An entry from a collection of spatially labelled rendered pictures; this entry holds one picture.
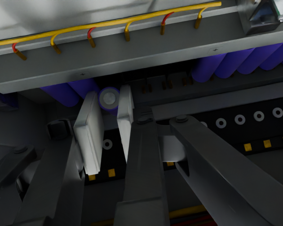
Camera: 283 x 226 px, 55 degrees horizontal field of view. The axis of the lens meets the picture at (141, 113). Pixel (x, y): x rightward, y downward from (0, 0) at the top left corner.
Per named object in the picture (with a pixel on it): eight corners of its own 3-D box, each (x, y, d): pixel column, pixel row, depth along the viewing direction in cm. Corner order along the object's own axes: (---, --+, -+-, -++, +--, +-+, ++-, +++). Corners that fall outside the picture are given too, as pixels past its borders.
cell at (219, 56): (189, 65, 25) (202, 32, 19) (208, 62, 25) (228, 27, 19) (193, 84, 25) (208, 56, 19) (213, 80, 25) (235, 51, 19)
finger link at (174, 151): (133, 143, 12) (198, 131, 12) (131, 107, 17) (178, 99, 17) (139, 171, 13) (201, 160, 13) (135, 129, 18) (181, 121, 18)
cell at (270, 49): (232, 58, 25) (260, 21, 19) (251, 54, 25) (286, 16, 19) (237, 76, 25) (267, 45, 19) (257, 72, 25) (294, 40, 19)
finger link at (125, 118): (116, 118, 14) (130, 115, 14) (120, 85, 20) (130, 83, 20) (127, 169, 15) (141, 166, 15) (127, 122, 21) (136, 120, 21)
